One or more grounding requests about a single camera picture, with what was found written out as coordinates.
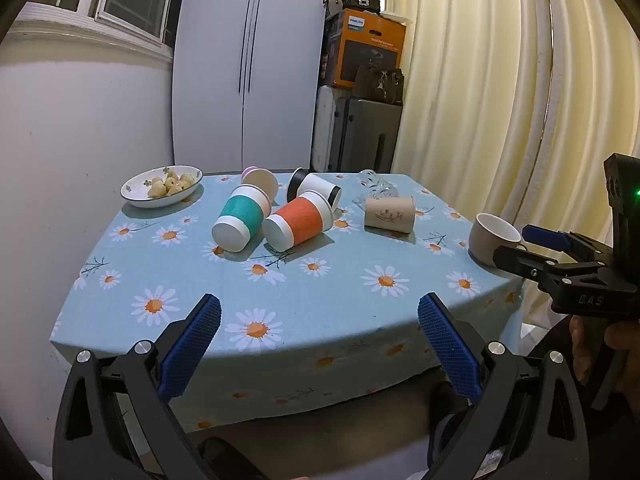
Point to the teal and white cup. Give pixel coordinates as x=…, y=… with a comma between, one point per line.
x=240, y=215

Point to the pile of pale round snacks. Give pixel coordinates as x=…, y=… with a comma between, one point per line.
x=170, y=184

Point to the black and white cup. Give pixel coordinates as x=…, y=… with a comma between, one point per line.
x=317, y=186

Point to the pink cup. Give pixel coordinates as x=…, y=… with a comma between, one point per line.
x=260, y=179

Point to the grey suitcase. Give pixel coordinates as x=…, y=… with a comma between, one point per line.
x=367, y=135

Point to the blue daisy tablecloth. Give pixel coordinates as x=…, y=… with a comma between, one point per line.
x=340, y=300

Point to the black bag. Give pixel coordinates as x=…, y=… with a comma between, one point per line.
x=357, y=1

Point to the orange cardboard box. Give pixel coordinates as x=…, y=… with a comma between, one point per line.
x=367, y=45

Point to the person's right hand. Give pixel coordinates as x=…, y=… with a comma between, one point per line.
x=582, y=350

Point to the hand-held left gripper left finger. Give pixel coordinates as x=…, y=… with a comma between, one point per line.
x=192, y=345

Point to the white suitcase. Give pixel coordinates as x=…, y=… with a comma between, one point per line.
x=324, y=130

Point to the orange and white cup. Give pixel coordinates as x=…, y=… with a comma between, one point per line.
x=300, y=220

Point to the brown paper cup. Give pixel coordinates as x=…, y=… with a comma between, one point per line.
x=390, y=214

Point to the white floral dish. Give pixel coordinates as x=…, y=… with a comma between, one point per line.
x=137, y=194

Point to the clear glass cup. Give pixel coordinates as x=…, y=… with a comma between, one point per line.
x=376, y=187

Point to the white refrigerator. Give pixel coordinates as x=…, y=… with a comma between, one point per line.
x=220, y=70

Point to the dark handbag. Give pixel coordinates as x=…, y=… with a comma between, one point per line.
x=378, y=85

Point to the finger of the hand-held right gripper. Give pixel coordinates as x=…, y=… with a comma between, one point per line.
x=545, y=236
x=520, y=261

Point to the white ceramic mug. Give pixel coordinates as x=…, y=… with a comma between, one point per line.
x=487, y=240

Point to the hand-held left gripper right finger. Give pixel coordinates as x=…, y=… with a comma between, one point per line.
x=450, y=350

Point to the cream curtain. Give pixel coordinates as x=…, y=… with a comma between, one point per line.
x=500, y=85

